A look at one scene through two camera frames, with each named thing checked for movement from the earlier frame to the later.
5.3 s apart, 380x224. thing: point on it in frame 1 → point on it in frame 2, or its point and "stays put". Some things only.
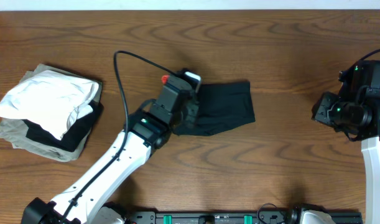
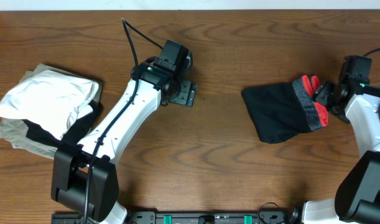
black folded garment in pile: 76,132 stays put
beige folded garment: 14,131 stays put
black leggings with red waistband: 221,107 → 282,111
